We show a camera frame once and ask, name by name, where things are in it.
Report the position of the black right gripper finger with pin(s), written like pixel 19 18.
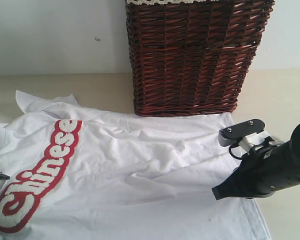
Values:
pixel 231 188

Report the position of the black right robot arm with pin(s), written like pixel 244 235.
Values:
pixel 267 164

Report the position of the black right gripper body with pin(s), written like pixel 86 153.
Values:
pixel 246 181

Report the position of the dark brown wicker basket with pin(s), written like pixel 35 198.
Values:
pixel 192 59

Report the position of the white t-shirt with red logo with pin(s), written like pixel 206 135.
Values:
pixel 78 173

